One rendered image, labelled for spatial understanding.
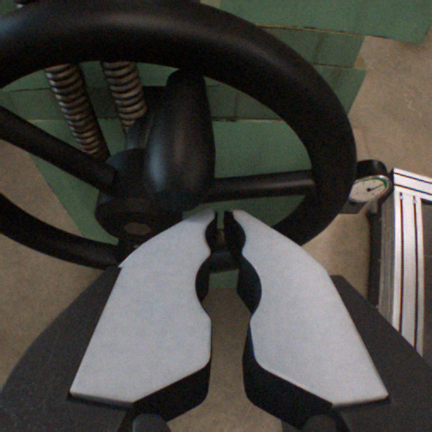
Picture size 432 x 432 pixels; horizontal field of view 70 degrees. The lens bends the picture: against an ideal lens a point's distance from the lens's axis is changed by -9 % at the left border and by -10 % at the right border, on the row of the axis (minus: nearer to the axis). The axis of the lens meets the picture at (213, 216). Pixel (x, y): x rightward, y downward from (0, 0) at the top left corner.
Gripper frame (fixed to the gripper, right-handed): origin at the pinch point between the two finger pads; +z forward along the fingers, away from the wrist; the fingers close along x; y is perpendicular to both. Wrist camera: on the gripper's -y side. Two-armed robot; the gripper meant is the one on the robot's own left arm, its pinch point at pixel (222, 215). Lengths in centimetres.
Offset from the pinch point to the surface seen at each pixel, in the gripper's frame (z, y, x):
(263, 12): 23.1, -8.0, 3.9
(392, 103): 142, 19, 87
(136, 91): 13.8, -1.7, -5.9
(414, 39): 23.6, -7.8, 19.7
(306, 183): 8.4, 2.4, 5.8
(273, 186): 8.6, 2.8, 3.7
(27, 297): 61, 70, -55
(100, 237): 48, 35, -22
